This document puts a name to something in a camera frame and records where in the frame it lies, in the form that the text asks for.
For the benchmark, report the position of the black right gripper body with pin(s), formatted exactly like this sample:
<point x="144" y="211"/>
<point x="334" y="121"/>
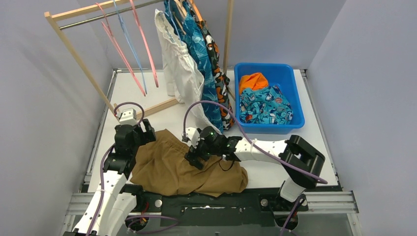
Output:
<point x="204" y="150"/>

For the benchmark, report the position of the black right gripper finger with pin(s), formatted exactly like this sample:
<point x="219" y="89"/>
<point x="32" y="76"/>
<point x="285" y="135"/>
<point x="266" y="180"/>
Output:
<point x="197" y="164"/>
<point x="190" y="156"/>

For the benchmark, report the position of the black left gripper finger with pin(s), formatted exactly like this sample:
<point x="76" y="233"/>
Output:
<point x="149" y="133"/>
<point x="145" y="122"/>

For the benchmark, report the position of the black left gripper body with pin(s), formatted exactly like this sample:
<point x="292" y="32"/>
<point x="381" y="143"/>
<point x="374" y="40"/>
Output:
<point x="147" y="131"/>

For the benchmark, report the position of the khaki brown shorts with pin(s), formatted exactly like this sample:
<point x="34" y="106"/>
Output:
<point x="161" y="168"/>

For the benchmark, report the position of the light blue shark print shorts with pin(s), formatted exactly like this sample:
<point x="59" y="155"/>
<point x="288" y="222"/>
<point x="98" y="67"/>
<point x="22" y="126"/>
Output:
<point x="265" y="106"/>

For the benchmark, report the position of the light blue hanger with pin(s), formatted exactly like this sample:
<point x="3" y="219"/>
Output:
<point x="131" y="46"/>

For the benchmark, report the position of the thick pink hanger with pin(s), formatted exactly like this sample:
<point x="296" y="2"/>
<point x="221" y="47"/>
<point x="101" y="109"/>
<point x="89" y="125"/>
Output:
<point x="154" y="73"/>

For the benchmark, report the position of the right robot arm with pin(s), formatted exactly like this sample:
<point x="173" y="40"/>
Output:
<point x="302" y="162"/>

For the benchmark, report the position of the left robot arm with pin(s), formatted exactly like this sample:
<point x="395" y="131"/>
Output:
<point x="112" y="202"/>

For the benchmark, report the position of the white shorts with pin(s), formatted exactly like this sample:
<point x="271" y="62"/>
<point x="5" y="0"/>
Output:
<point x="183" y="80"/>

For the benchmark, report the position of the orange camouflage shorts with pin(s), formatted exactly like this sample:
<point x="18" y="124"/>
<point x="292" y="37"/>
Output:
<point x="221" y="80"/>

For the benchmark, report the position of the dark blue leaf print shorts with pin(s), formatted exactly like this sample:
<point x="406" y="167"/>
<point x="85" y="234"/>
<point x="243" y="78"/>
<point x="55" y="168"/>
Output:
<point x="189" y="33"/>

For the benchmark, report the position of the orange hanger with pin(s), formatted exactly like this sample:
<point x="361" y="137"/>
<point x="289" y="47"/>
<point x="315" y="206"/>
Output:
<point x="196" y="10"/>

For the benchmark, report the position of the wooden clothes rack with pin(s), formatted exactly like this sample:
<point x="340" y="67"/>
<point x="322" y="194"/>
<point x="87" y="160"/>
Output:
<point x="53" y="19"/>

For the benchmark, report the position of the blue plastic bin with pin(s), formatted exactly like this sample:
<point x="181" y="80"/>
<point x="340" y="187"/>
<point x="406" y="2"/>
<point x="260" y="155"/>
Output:
<point x="282" y="76"/>

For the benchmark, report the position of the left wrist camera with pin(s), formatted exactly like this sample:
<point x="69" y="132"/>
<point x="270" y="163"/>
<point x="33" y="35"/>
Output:
<point x="128" y="117"/>

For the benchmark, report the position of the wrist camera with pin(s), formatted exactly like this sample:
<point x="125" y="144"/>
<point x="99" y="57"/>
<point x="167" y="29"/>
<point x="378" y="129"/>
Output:
<point x="128" y="117"/>
<point x="192" y="136"/>

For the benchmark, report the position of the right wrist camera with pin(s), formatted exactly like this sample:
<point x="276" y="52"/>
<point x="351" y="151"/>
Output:
<point x="192" y="136"/>

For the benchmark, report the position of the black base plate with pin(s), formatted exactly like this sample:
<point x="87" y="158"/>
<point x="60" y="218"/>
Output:
<point x="260" y="207"/>

